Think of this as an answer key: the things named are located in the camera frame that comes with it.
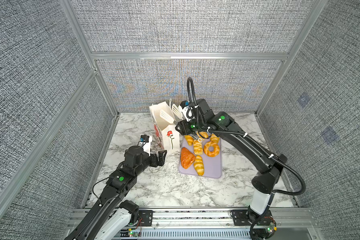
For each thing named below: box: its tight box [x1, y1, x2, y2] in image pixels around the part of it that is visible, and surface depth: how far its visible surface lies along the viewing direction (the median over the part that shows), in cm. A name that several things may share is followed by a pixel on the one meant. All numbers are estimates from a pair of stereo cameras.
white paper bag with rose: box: [149, 101, 181, 152], surface depth 85 cm
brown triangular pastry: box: [180, 147, 196, 170], surface depth 92 cm
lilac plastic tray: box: [179, 136, 222, 178], surface depth 92 cm
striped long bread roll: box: [193, 139, 204, 156], surface depth 97 cm
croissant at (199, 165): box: [194, 155, 205, 176], surface depth 90 cm
